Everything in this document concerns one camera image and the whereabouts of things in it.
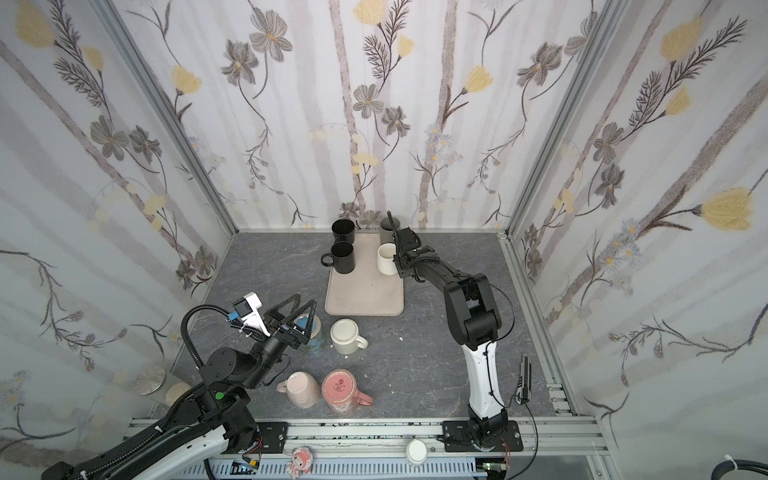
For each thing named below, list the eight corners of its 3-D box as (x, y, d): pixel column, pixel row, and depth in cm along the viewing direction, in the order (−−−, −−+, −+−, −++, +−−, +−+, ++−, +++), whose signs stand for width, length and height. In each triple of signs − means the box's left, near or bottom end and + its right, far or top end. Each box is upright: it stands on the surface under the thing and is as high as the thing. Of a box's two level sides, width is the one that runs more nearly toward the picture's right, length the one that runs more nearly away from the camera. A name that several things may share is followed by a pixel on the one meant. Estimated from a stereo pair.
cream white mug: (332, 354, 90) (328, 343, 84) (335, 329, 95) (332, 318, 89) (366, 354, 90) (365, 344, 84) (368, 330, 95) (367, 318, 89)
